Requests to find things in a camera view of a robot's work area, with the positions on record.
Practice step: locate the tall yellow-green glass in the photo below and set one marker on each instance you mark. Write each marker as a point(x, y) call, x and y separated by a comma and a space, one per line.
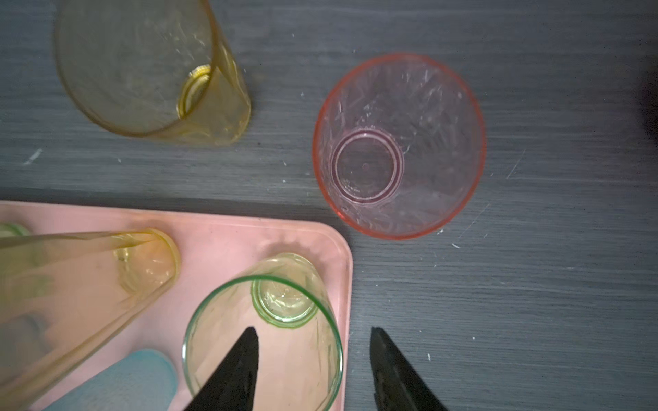
point(13, 230)

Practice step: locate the short green glass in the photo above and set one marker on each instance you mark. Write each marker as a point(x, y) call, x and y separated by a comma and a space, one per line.
point(301, 358)

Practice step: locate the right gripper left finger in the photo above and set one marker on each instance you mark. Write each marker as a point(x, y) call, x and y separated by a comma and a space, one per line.
point(233, 383)

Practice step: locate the short pink glass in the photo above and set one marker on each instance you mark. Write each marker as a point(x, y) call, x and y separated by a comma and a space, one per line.
point(399, 146)

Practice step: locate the tall amber glass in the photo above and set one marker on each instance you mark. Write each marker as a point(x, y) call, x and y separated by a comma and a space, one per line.
point(64, 296)

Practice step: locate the short yellow glass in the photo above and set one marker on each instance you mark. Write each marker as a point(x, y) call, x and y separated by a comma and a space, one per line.
point(159, 70)

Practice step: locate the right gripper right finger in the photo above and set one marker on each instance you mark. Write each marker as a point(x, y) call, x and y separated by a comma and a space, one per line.
point(397, 384)

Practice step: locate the pink plastic tray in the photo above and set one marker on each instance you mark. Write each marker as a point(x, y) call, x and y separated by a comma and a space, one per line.
point(214, 249)

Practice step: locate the teal dotted glass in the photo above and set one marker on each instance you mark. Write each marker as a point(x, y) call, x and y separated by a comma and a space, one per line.
point(144, 380)

